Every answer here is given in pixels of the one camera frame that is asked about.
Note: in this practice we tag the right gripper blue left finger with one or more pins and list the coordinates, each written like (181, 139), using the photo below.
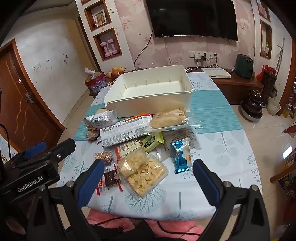
(73, 196)

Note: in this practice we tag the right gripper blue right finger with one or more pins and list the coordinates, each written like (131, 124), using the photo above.
(224, 196)

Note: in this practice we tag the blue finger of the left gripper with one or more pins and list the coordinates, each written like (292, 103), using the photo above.
(36, 149)

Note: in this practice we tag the dark brownie red wrapper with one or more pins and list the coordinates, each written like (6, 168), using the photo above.
(109, 180)

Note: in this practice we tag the round nut cake packet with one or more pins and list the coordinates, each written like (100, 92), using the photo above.
(105, 157)

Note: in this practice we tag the red striped Lipo packet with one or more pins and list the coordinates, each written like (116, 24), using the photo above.
(125, 148)

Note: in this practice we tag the clear pack yellow puffs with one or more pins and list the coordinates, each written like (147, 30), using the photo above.
(148, 176)

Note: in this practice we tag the blue white snack packet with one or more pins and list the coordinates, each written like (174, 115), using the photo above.
(182, 157)

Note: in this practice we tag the silver white snack bag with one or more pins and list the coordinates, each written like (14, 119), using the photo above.
(102, 120)

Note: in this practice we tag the large white biscuit package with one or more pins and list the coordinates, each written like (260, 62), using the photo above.
(124, 131)

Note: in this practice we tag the clear bag printed wafers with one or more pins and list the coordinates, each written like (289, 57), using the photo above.
(190, 133)

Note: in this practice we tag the green pineapple cake packet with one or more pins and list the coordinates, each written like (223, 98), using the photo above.
(152, 141)

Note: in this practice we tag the beige wafer bar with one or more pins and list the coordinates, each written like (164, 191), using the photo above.
(101, 110)

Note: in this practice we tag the orange white oats bar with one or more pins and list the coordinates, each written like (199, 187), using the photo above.
(144, 114)

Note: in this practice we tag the bread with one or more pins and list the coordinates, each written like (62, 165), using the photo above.
(173, 120)

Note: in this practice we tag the brown wooden door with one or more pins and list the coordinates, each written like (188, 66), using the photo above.
(25, 115)

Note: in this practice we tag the floral tablecloth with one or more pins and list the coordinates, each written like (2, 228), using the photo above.
(178, 196)

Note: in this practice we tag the brown white wrapper packet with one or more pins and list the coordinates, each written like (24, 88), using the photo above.
(92, 133)

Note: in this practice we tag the teal striped table runner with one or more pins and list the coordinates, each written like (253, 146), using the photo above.
(214, 111)

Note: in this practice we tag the white plastic storage bin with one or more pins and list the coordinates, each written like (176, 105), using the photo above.
(150, 91)

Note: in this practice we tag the fruit bowl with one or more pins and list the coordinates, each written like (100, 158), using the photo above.
(115, 72)

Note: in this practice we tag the white bucket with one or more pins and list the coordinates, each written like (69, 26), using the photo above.
(273, 107)

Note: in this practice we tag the wooden tv cabinet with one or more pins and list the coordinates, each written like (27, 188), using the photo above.
(234, 89)

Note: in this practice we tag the white set-top box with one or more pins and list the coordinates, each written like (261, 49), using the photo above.
(216, 73)

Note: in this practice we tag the pink dumbbell pair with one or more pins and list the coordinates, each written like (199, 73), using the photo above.
(109, 48)

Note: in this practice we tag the framed picture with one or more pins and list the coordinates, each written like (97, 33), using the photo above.
(100, 18)

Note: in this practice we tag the wall power outlet strip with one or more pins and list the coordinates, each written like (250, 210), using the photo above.
(199, 55)

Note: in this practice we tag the black wall television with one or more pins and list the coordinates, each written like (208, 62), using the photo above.
(193, 18)

